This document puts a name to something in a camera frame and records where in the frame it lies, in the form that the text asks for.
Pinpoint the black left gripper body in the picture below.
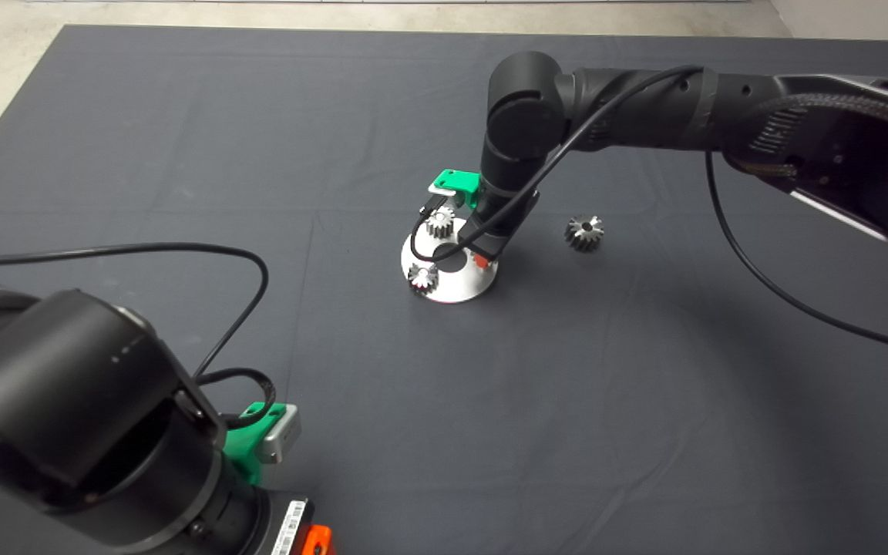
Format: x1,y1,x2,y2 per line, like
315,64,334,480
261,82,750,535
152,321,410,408
247,493,315,555

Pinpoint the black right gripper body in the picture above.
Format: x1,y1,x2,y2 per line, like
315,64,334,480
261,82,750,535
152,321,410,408
462,189,541,260

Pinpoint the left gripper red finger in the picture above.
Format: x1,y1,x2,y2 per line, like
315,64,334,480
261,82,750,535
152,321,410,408
301,524,334,555

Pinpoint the larger steel gear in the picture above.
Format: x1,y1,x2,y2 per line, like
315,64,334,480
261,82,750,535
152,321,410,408
564,214,606,253

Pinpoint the small steel gear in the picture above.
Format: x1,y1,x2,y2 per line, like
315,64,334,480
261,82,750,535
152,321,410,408
407,262,439,295
424,207,456,240

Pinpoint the round metal plate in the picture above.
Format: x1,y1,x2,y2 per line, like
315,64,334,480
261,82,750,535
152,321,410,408
400,218,499,304

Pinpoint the dark grey table cloth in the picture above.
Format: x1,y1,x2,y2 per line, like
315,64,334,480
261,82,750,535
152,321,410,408
0,23,888,555

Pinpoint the green right camera mount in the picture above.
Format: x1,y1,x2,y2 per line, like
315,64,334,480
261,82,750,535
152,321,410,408
430,170,483,210

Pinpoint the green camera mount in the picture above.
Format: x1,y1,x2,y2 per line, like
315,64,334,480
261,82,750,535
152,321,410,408
430,170,483,210
222,402,288,486

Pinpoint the green left camera mount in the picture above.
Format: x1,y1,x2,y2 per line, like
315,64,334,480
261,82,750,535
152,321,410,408
222,402,288,486

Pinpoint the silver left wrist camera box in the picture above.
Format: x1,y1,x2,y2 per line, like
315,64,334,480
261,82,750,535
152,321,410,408
257,407,302,465

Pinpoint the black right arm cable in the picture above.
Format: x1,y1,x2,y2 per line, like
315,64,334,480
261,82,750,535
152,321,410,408
410,66,888,359

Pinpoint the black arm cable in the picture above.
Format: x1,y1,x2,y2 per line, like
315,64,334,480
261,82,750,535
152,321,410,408
410,66,888,359
0,244,278,429

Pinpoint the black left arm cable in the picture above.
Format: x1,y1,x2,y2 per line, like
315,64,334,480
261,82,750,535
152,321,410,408
0,244,278,429

